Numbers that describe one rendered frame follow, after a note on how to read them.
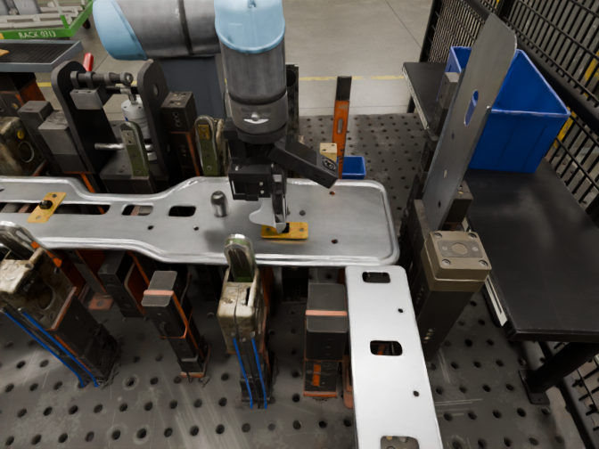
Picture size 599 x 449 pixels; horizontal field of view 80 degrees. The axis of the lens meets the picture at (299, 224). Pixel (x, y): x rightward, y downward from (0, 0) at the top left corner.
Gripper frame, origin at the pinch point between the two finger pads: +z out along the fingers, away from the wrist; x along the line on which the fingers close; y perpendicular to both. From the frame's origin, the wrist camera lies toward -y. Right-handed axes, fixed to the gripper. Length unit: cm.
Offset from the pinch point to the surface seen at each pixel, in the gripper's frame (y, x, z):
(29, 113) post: 55, -24, -8
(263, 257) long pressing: 3.3, 5.8, 2.6
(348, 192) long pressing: -12.4, -11.2, 2.6
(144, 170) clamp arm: 31.1, -16.7, 1.4
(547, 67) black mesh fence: -56, -36, -12
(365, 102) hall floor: -49, -242, 104
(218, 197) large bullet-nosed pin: 12.0, -4.1, -2.3
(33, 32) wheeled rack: 267, -323, 71
